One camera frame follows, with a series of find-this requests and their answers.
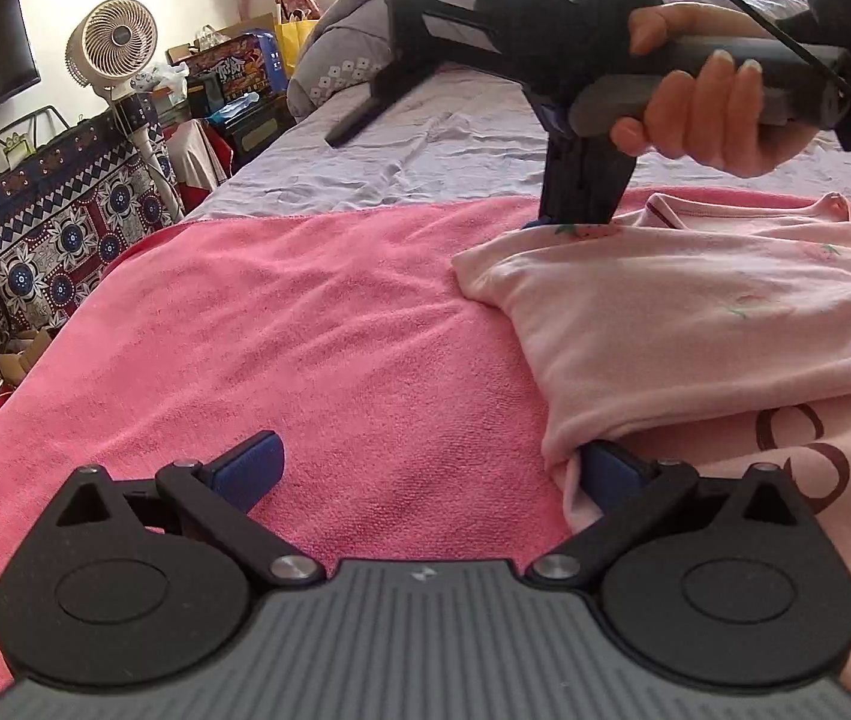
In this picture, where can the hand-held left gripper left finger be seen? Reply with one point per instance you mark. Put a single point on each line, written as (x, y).
(249, 472)

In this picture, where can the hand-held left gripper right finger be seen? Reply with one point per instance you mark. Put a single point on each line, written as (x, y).
(609, 472)

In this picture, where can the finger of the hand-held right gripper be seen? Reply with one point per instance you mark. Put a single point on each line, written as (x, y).
(365, 116)
(582, 180)

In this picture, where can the pink strawberry print shirt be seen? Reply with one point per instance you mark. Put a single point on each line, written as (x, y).
(695, 315)

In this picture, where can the person's right hand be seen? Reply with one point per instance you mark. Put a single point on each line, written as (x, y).
(702, 127)

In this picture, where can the grey floral quilt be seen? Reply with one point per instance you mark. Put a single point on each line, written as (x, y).
(335, 67)

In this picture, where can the lilac bow print bed sheet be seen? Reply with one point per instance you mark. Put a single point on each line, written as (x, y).
(455, 142)

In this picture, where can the yellow bag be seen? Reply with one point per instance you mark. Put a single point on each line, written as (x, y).
(294, 41)

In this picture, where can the dark printed box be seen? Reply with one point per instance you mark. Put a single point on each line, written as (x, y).
(245, 64)

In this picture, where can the pink towel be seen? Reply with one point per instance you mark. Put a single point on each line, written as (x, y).
(283, 330)

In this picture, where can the white plastic bag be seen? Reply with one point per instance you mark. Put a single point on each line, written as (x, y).
(163, 79)

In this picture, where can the beige standing fan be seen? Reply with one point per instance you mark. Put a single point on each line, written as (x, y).
(114, 41)

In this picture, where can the blue patterned cloth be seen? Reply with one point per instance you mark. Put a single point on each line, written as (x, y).
(58, 240)

